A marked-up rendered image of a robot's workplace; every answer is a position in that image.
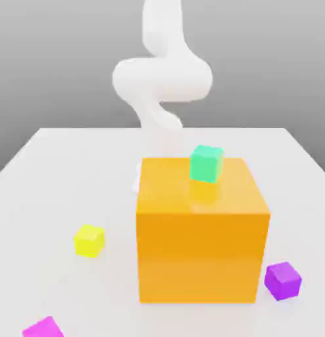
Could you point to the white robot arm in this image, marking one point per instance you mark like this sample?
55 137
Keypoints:
162 76

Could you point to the small green cube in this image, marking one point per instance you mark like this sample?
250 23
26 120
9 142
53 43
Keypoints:
206 164

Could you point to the small yellow cube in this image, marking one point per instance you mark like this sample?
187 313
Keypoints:
89 241

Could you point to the small purple cube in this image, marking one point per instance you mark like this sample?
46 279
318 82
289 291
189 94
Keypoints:
283 281

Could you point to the small magenta cube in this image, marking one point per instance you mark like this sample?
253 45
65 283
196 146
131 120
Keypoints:
44 329

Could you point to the large orange box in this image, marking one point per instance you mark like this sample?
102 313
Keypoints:
199 237

